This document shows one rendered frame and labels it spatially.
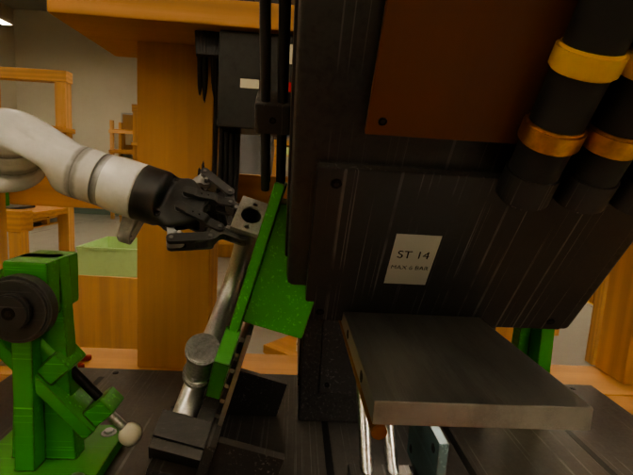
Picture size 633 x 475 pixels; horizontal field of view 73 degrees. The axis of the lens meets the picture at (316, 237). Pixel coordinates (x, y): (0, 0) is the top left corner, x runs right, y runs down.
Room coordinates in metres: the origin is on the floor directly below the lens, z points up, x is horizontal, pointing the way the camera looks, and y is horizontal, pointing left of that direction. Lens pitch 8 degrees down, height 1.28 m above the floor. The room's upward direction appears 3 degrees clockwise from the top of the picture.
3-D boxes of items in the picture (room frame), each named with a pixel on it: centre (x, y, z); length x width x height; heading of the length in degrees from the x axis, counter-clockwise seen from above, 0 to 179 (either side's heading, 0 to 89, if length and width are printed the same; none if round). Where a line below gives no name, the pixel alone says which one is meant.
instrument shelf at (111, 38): (0.83, -0.02, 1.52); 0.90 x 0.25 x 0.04; 93
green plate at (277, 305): (0.51, 0.04, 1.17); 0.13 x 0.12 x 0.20; 93
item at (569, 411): (0.48, -0.12, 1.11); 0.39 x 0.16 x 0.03; 3
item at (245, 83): (0.78, 0.09, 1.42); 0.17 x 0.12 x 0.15; 93
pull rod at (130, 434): (0.50, 0.23, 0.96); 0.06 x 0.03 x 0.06; 93
